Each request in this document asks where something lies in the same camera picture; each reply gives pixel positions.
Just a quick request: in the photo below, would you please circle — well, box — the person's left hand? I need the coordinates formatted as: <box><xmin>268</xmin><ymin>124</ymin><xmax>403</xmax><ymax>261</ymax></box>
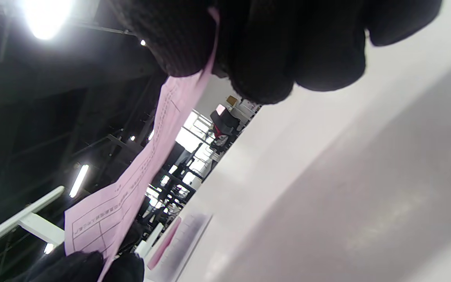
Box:
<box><xmin>4</xmin><ymin>243</ymin><xmax>146</xmax><ymax>282</ymax></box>

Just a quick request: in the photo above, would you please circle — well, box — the white ceiling beam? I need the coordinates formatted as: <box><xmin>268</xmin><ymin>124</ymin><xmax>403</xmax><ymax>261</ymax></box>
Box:
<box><xmin>0</xmin><ymin>186</ymin><xmax>65</xmax><ymax>255</ymax></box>

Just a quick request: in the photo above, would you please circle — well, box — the person's right hand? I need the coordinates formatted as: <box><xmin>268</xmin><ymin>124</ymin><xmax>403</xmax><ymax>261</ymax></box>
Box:
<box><xmin>110</xmin><ymin>0</ymin><xmax>443</xmax><ymax>105</ymax></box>

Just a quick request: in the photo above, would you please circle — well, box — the white invoice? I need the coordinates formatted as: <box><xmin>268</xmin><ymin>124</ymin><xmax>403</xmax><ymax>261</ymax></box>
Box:
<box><xmin>159</xmin><ymin>211</ymin><xmax>213</xmax><ymax>282</ymax></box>

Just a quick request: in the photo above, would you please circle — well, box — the black and red office chair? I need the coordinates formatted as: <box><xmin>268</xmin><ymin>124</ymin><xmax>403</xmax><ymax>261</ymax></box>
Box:
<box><xmin>209</xmin><ymin>104</ymin><xmax>242</xmax><ymax>147</ymax></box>

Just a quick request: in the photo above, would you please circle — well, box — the round ceiling lamp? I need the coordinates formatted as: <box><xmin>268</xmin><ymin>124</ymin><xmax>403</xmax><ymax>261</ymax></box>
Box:
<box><xmin>18</xmin><ymin>0</ymin><xmax>75</xmax><ymax>41</ymax></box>

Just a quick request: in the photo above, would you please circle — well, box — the fluorescent ceiling tube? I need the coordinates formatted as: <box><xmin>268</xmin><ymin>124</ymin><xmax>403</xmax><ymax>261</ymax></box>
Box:
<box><xmin>69</xmin><ymin>164</ymin><xmax>90</xmax><ymax>198</ymax></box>

